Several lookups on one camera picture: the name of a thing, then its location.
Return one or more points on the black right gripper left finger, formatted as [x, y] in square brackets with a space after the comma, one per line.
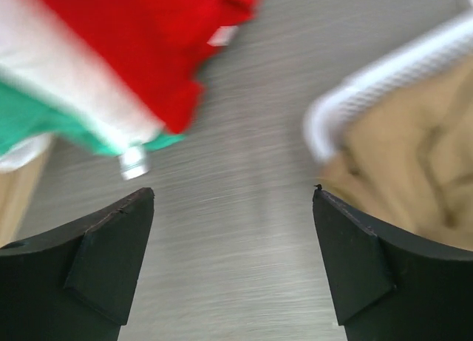
[77, 281]

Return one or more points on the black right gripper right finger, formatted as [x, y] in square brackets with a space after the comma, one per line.
[387, 283]

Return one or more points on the tan cloth garment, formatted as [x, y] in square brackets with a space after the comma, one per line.
[408, 160]

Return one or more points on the white rack foot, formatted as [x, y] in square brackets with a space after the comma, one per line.
[133, 163]

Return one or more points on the white long sleeve shirt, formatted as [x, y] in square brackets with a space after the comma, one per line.
[24, 152]

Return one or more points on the green hanging shirt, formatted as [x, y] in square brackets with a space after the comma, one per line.
[55, 123]

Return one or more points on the white plastic laundry basket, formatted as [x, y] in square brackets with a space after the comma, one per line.
[328, 116]

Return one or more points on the white hanging shirt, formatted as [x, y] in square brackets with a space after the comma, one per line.
[41, 55]

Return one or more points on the red hanging shirt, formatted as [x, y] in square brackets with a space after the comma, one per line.
[157, 46]

